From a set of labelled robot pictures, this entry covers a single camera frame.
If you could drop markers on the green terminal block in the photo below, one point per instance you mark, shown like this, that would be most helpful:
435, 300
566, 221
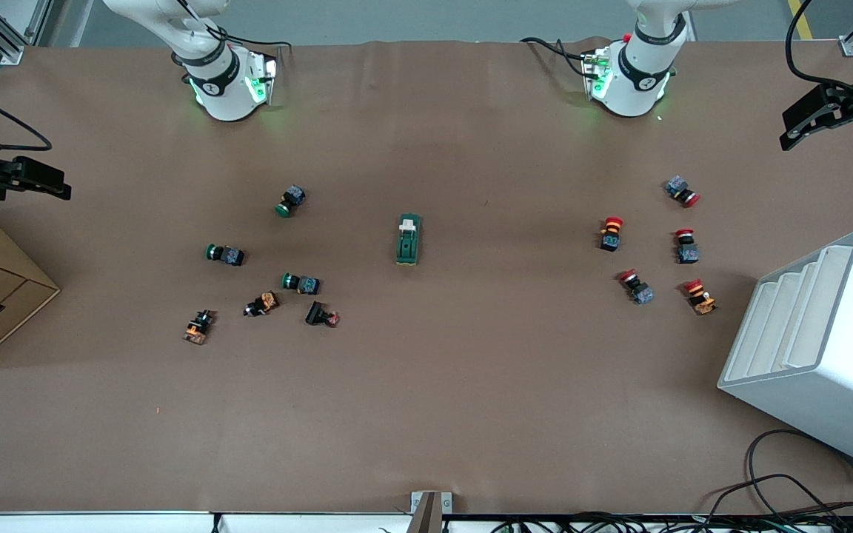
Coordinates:
408, 248

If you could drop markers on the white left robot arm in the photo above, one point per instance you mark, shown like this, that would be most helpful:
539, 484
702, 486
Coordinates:
634, 70

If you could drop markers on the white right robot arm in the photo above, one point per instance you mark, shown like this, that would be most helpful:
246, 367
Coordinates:
223, 89

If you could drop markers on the red mushroom button blue block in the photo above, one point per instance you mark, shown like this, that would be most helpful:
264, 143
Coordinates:
686, 246
637, 286
683, 191

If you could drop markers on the green mushroom pushbutton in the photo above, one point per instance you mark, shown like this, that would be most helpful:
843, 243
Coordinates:
289, 200
300, 283
225, 255

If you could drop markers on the red button with orange block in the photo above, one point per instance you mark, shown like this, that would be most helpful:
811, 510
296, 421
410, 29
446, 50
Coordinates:
699, 295

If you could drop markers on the white slotted bin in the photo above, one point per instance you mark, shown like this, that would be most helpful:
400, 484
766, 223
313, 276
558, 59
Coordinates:
826, 355

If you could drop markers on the black orange push button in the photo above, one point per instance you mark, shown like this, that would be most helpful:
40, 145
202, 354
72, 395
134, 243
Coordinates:
261, 304

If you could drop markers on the black switch with orange block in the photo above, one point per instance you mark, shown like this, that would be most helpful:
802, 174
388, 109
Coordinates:
198, 326

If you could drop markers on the square-head pushbutton switch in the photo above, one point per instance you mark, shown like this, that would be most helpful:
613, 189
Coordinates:
321, 314

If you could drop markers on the white table edge rail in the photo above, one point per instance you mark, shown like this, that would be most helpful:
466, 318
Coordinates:
101, 523

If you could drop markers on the metal table edge bracket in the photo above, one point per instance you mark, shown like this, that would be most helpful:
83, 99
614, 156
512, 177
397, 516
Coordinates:
430, 511

